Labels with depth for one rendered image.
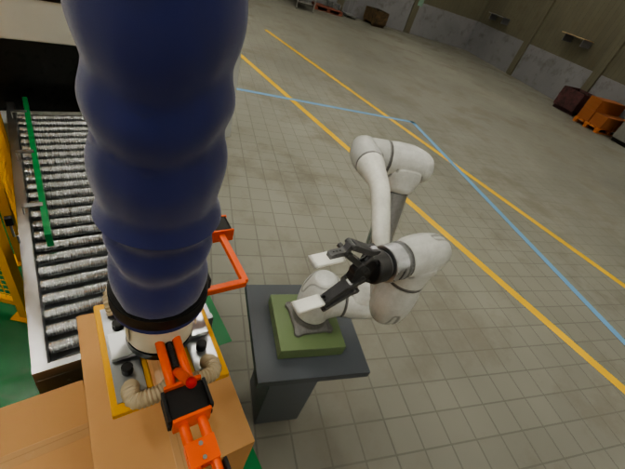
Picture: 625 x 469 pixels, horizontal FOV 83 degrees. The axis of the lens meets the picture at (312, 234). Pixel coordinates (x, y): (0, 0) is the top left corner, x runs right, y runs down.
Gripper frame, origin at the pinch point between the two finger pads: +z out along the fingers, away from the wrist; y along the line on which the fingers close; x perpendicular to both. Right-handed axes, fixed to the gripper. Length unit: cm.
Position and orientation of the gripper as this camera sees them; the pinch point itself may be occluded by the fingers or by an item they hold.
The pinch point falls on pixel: (307, 285)
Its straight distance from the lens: 69.8
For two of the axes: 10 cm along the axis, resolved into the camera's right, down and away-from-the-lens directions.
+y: -2.7, 7.4, 6.2
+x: -4.9, -6.5, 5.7
